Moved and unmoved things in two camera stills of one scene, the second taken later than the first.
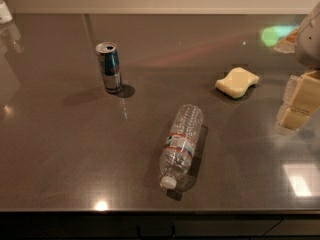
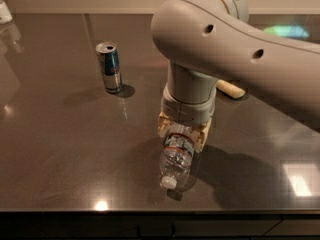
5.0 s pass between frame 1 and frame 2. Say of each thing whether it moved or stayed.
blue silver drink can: stayed
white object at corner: stayed
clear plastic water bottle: stayed
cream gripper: moved
